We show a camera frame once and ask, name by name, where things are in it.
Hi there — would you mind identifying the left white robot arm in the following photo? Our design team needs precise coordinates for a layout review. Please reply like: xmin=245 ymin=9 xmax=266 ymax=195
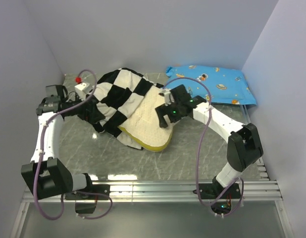
xmin=21 ymin=83 xmax=104 ymax=199

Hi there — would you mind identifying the aluminium mounting rail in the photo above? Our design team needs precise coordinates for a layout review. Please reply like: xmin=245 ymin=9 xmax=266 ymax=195
xmin=21 ymin=180 xmax=284 ymax=203

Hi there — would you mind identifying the black white checkered pillowcase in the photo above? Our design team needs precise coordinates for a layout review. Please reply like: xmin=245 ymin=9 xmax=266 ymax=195
xmin=93 ymin=67 xmax=163 ymax=150

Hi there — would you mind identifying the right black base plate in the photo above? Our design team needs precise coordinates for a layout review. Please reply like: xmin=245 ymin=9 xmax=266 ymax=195
xmin=199 ymin=182 xmax=241 ymax=200

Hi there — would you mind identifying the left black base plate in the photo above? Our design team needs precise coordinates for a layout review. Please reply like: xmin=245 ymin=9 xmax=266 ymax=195
xmin=65 ymin=184 xmax=110 ymax=201

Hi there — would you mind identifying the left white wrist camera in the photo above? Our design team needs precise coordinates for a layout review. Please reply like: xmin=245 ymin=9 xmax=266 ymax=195
xmin=74 ymin=77 xmax=93 ymax=101

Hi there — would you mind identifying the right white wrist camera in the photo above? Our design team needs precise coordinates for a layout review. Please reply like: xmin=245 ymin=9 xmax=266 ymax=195
xmin=159 ymin=89 xmax=175 ymax=105

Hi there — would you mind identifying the cream yellow pillow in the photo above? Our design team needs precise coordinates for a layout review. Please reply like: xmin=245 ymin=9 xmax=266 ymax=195
xmin=119 ymin=87 xmax=173 ymax=152

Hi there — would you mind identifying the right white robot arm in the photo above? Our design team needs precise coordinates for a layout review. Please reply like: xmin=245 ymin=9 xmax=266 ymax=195
xmin=155 ymin=85 xmax=263 ymax=198

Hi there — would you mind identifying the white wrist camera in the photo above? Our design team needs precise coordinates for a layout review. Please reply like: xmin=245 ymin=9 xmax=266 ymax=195
xmin=159 ymin=89 xmax=175 ymax=105
xmin=74 ymin=77 xmax=93 ymax=101

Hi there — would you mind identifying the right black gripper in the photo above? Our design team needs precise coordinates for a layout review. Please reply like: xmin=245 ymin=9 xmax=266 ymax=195
xmin=155 ymin=100 xmax=184 ymax=128

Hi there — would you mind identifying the blue space print pillow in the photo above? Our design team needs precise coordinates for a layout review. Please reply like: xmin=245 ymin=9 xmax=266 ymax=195
xmin=165 ymin=65 xmax=257 ymax=105

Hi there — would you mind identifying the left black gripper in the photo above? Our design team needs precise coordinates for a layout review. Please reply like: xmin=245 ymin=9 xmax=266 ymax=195
xmin=65 ymin=92 xmax=105 ymax=124

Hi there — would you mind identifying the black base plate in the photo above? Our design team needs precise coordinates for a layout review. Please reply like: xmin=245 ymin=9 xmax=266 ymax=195
xmin=199 ymin=182 xmax=241 ymax=200
xmin=65 ymin=184 xmax=110 ymax=201

